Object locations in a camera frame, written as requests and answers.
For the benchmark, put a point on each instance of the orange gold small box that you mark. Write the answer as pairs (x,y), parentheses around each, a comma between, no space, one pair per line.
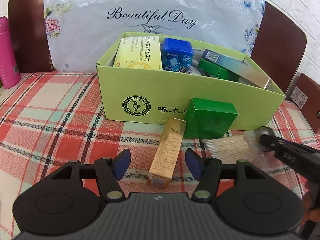
(164,162)

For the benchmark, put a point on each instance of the person right hand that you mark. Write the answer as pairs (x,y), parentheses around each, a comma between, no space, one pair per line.
(309,213)

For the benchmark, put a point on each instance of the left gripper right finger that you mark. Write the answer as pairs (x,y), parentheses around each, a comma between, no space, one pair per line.
(207,172)

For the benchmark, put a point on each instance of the pink thermos bottle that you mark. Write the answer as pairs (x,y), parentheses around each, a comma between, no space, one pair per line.
(10,75)

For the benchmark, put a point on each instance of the long dark blue box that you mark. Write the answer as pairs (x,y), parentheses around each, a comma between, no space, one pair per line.
(238,67)

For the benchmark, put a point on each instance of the yellow medicine box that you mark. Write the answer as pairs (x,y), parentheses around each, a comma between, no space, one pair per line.
(142,52)

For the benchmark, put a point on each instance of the light green cardboard box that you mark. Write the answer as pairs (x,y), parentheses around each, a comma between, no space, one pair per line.
(152,96)

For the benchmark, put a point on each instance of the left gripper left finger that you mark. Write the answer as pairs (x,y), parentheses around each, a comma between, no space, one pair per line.
(108,172)

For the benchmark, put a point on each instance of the steel wool scrubber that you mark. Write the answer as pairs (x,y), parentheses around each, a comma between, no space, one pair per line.
(182,69)

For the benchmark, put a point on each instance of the blue square tin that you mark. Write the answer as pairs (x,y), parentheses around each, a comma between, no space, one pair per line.
(176,52)

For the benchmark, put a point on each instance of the floral plastic-wrapped pillow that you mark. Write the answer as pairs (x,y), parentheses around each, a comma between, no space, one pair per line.
(79,32)

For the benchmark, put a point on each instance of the green box front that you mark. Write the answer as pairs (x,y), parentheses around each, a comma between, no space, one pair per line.
(214,70)

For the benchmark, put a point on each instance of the dark brown headboard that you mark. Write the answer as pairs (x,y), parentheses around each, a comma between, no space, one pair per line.
(278,50)

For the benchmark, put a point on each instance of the brown cardboard box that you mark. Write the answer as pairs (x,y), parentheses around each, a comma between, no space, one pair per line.
(306,96)

